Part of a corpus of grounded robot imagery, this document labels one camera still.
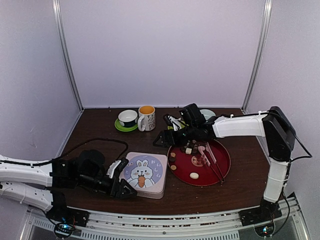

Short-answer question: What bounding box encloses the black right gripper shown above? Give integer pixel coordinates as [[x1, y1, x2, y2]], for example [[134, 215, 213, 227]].
[[153, 123, 198, 148]]

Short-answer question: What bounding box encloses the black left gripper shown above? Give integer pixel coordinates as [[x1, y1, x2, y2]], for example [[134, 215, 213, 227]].
[[77, 172, 138, 199]]

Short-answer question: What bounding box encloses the tin lid with rabbit picture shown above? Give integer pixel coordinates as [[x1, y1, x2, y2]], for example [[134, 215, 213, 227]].
[[120, 152, 168, 189]]

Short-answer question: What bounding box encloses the silver compartment tin box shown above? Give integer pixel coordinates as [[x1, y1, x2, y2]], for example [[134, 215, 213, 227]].
[[135, 185, 165, 200]]

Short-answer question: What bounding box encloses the pink plastic scoop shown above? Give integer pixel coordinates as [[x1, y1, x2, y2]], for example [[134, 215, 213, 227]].
[[197, 142, 225, 184]]

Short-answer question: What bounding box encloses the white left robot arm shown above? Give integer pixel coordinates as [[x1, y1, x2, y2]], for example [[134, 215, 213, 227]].
[[0, 149, 137, 222]]

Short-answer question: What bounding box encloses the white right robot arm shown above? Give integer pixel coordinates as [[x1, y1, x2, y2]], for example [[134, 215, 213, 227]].
[[152, 103, 296, 221]]

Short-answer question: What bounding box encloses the white round button chocolate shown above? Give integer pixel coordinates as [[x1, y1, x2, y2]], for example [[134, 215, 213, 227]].
[[189, 172, 199, 180]]

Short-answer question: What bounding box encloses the white floral mug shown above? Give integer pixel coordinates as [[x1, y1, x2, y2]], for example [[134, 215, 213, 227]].
[[137, 105, 156, 132]]

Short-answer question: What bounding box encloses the dark blue white cup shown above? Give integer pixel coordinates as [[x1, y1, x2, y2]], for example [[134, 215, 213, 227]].
[[118, 109, 138, 128]]

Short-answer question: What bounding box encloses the red round tray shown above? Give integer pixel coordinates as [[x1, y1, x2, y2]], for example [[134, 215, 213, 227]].
[[167, 140, 231, 187]]

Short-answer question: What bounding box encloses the pale blue bowl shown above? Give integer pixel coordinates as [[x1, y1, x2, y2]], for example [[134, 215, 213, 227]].
[[200, 109, 216, 121]]

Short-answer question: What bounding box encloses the green saucer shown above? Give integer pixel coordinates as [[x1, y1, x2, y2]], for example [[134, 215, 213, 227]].
[[114, 118, 140, 132]]

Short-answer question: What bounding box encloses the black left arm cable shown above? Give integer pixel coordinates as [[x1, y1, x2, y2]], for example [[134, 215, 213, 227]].
[[0, 138, 130, 167]]

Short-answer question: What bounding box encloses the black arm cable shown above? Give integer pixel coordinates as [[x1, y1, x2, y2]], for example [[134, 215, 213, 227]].
[[0, 138, 130, 167], [272, 111, 313, 161]]

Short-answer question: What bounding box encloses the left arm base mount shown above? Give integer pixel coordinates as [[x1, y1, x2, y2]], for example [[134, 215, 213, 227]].
[[44, 191, 90, 240]]

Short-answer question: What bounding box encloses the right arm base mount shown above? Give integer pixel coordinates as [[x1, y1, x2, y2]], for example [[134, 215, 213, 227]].
[[238, 198, 282, 238]]

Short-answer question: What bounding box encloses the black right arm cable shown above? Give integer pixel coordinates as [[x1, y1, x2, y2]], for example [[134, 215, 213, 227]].
[[272, 111, 313, 161]]

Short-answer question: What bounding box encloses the front aluminium rail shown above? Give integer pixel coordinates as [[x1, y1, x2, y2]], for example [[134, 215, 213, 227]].
[[19, 194, 312, 240]]

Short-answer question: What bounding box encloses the right aluminium frame post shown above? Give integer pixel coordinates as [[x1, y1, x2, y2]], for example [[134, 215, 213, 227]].
[[241, 0, 273, 113]]

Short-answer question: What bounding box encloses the aluminium frame post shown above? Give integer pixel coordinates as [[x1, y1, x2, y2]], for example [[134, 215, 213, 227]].
[[52, 0, 84, 112], [241, 0, 273, 113]]

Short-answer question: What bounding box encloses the left aluminium frame post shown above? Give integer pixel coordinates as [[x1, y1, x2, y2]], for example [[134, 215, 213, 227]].
[[52, 0, 84, 112]]

